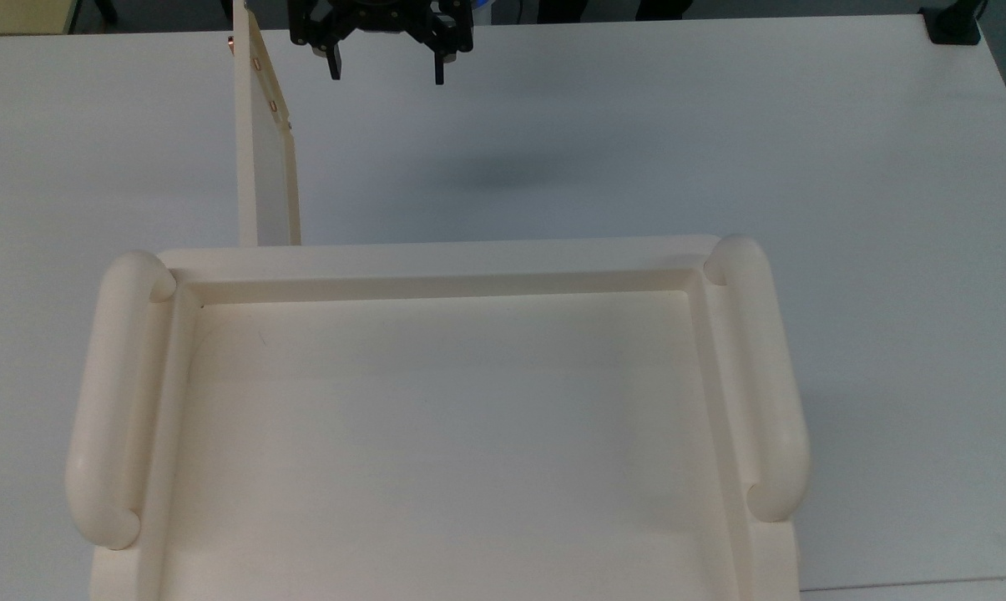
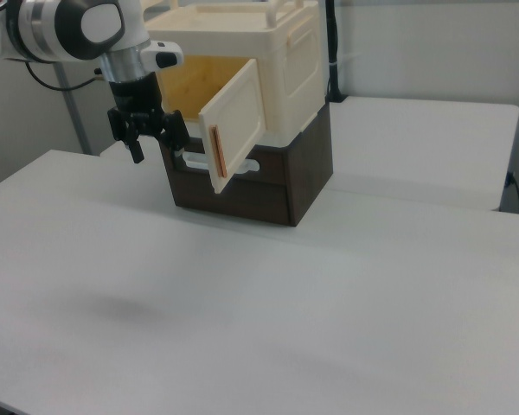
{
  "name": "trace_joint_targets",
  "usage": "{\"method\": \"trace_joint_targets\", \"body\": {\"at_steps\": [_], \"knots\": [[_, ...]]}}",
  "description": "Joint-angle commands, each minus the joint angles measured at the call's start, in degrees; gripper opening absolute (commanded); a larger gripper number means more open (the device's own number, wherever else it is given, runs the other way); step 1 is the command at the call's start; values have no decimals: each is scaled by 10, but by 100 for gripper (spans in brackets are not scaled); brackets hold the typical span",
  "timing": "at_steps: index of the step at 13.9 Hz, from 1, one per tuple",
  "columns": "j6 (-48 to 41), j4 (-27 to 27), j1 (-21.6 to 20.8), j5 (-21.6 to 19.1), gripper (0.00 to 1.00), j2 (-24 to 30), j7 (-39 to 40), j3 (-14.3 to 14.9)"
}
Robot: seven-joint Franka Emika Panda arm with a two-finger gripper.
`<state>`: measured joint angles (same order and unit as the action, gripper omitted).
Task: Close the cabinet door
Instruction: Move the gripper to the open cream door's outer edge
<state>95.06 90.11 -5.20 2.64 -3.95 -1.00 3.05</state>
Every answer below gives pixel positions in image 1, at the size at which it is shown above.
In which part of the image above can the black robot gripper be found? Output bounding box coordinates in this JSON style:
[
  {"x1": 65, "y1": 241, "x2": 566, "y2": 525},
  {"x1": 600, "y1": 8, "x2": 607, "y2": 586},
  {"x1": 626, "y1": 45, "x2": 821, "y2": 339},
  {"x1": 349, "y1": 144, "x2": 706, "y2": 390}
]
[{"x1": 289, "y1": 0, "x2": 476, "y2": 87}]

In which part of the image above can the cream cabinet door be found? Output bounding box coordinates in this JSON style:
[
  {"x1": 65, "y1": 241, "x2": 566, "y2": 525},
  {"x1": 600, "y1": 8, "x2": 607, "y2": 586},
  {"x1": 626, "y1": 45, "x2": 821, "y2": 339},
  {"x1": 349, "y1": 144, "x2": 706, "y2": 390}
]
[{"x1": 233, "y1": 0, "x2": 302, "y2": 248}]

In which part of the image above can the yellow wooden furniture piece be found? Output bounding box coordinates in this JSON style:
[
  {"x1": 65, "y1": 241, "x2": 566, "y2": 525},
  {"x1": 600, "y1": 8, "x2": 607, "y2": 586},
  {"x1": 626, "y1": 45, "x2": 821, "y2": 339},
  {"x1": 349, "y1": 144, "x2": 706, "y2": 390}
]
[{"x1": 0, "y1": 0, "x2": 82, "y2": 37}]

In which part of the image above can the cream plastic tray with handles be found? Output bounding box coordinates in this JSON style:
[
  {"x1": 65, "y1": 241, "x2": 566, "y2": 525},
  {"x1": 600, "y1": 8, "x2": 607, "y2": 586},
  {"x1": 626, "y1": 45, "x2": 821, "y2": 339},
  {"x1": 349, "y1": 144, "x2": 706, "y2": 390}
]
[{"x1": 66, "y1": 235, "x2": 811, "y2": 601}]

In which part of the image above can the cream rounded cabinet rail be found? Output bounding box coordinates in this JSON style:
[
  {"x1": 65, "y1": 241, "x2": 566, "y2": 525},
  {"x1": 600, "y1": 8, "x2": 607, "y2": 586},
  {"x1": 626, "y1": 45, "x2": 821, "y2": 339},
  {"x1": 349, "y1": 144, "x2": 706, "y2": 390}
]
[
  {"x1": 65, "y1": 250, "x2": 177, "y2": 552},
  {"x1": 703, "y1": 235, "x2": 811, "y2": 524}
]

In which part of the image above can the black table clamp mount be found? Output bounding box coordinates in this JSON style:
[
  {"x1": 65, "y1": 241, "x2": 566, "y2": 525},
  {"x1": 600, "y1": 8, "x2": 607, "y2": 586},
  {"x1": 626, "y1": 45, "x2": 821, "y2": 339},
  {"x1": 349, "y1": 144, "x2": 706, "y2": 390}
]
[{"x1": 919, "y1": 0, "x2": 989, "y2": 46}]

